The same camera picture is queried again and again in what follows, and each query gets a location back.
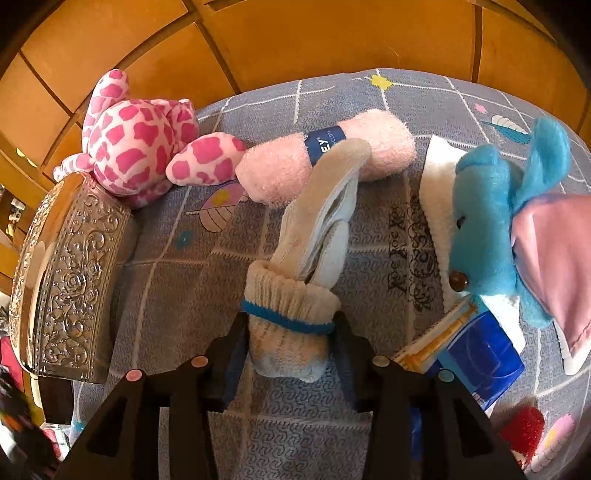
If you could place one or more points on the blue and yellow packet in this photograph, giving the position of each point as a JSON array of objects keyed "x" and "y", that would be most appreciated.
[{"x": 480, "y": 355}]

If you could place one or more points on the white paper napkin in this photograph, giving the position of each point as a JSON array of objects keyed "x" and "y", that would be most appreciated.
[{"x": 438, "y": 198}]

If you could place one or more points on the red plush toy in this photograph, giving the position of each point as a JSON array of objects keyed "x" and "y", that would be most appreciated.
[{"x": 521, "y": 429}]

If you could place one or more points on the pink dishcloth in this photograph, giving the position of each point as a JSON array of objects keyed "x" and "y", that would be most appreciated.
[{"x": 277, "y": 170}]

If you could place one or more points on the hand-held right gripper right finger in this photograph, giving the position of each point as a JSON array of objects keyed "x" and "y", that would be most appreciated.
[{"x": 347, "y": 361}]

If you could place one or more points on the cream socks blue band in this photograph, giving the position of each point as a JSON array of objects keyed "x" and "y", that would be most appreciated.
[{"x": 286, "y": 295}]

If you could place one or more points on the grey printed bed sheet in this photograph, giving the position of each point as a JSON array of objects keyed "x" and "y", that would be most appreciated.
[{"x": 194, "y": 286}]

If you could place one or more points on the silver embossed box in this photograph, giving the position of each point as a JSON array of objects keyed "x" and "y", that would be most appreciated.
[{"x": 69, "y": 277}]

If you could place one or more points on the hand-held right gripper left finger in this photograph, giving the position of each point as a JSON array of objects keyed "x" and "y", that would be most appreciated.
[{"x": 233, "y": 356}]

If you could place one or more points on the wooden panelled headboard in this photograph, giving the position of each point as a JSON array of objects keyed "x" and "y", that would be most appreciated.
[{"x": 277, "y": 41}]

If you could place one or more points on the pink spotted plush toy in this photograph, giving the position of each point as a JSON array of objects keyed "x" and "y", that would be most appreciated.
[{"x": 134, "y": 138}]

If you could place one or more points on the blue plush elephant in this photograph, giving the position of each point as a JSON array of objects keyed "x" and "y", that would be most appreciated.
[{"x": 485, "y": 221}]

